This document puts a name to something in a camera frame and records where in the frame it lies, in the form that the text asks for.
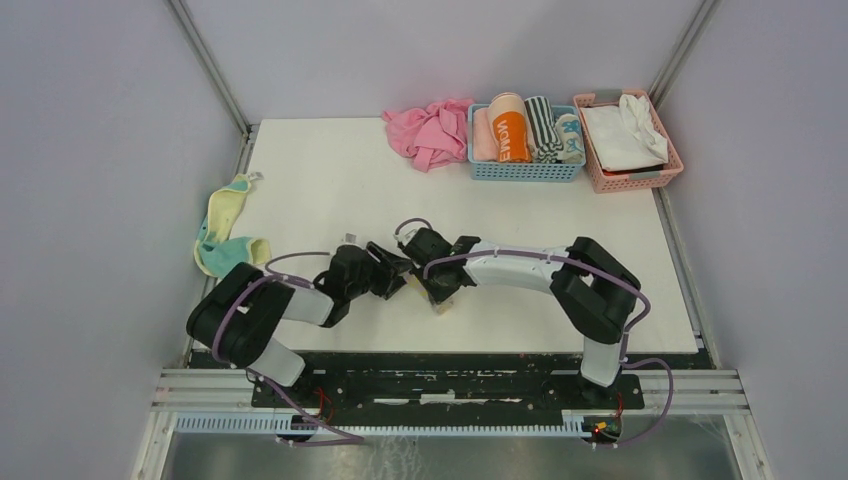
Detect white teal rolled towel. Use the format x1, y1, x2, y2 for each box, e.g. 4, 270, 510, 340
555, 113, 585, 163

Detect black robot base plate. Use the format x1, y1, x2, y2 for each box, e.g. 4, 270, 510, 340
188, 351, 717, 429

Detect orange rolled towel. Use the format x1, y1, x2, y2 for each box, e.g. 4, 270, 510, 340
487, 92, 532, 163

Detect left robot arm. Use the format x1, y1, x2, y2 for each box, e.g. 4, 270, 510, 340
186, 242, 414, 407

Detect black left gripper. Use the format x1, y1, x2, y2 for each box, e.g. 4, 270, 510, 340
345, 240, 415, 299

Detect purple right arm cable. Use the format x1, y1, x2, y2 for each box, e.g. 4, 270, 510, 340
394, 217, 676, 449

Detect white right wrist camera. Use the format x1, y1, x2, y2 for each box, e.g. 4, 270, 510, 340
394, 228, 419, 251

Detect pink plastic basket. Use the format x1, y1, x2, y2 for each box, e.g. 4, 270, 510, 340
573, 90, 684, 193

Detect pale yellow teal towel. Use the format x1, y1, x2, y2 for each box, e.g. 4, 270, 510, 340
193, 172, 271, 278

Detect black white striped rolled towel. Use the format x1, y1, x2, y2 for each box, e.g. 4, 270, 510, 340
524, 96, 564, 163

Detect blue plastic basket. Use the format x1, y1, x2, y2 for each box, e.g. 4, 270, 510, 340
467, 103, 586, 183

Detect crumpled pink towel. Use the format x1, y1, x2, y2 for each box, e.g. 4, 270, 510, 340
381, 98, 474, 173

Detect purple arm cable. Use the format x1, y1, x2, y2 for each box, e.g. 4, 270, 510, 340
394, 217, 676, 449
210, 250, 367, 448

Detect yellow grey patterned towel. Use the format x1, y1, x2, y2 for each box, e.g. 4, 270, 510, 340
404, 274, 454, 315

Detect pale pink rolled towel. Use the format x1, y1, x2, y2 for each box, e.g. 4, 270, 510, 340
472, 107, 498, 162

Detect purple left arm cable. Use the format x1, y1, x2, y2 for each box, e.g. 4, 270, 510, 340
210, 250, 367, 448

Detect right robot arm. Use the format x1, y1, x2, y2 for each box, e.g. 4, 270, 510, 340
394, 226, 650, 408

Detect white folded cloth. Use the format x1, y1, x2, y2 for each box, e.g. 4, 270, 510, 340
581, 94, 669, 172

